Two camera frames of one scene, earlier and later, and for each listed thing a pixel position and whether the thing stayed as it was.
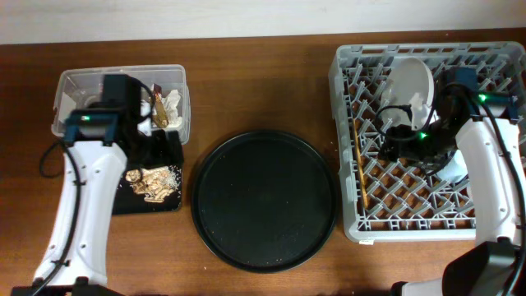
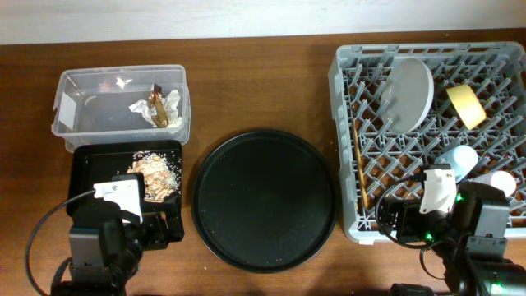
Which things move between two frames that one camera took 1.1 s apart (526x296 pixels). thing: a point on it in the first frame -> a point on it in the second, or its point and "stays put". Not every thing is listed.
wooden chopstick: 359,164 stays put
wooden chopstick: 361,164 stays put
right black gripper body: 413,145 -> 412,226
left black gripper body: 156,151 -> 154,235
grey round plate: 408,94 stays put
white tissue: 170,102 stays put
